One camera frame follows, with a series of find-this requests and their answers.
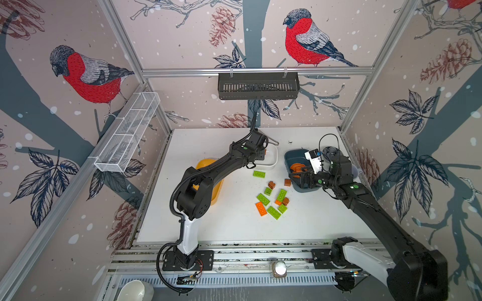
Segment orange curved lego piece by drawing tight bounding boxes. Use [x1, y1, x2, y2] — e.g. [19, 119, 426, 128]
[290, 163, 308, 178]

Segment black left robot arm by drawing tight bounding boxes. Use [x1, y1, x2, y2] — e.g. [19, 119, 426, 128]
[166, 129, 269, 268]

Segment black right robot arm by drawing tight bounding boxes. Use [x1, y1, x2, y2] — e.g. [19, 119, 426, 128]
[288, 150, 448, 300]

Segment white plastic bin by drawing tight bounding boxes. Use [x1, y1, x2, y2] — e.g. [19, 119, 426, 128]
[255, 144, 279, 171]

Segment metal tongs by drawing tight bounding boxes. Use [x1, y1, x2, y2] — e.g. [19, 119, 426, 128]
[267, 136, 279, 146]

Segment green 2x3 lego top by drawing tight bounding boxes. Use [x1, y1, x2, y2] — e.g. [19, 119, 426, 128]
[253, 171, 266, 178]

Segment teal plastic bin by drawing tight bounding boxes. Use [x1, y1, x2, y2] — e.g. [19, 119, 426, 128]
[284, 149, 321, 193]

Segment green 2x3 lego on orange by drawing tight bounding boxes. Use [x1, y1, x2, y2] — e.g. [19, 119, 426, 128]
[276, 189, 287, 202]

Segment dark patterned ceramic bowl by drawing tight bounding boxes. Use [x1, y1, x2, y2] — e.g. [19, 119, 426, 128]
[322, 146, 340, 160]

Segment green 2x2 lego bottom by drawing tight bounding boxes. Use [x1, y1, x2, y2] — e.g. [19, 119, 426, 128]
[278, 204, 287, 214]

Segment green 2x4 lego bottom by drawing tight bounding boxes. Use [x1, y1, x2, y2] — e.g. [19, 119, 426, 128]
[266, 206, 282, 220]

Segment green 2x4 lego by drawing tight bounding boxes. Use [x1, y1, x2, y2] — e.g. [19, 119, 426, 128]
[257, 193, 271, 206]
[266, 206, 282, 220]

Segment green 2x4 lego centre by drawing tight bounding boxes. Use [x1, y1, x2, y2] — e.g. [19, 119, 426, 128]
[257, 193, 271, 206]

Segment orange 2x4 lego bottom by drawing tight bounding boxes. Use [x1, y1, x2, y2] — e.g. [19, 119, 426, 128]
[256, 202, 267, 216]

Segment yellow plastic bin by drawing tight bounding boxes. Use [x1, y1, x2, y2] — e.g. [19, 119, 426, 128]
[191, 158, 225, 206]

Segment round silver button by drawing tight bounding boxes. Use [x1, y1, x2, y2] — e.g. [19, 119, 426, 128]
[271, 260, 287, 278]

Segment white bowl bottom left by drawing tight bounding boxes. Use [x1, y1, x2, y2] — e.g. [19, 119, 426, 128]
[116, 280, 154, 301]

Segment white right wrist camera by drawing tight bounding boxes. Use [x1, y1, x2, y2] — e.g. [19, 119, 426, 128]
[305, 149, 323, 174]

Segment black hanging wire basket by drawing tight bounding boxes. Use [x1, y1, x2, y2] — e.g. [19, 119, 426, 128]
[218, 72, 300, 100]

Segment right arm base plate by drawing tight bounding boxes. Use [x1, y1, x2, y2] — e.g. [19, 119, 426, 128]
[311, 248, 358, 270]

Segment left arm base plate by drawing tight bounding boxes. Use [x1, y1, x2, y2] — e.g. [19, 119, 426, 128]
[162, 250, 214, 272]

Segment white wire mesh shelf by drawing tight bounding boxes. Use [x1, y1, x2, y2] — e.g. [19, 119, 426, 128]
[94, 92, 160, 173]

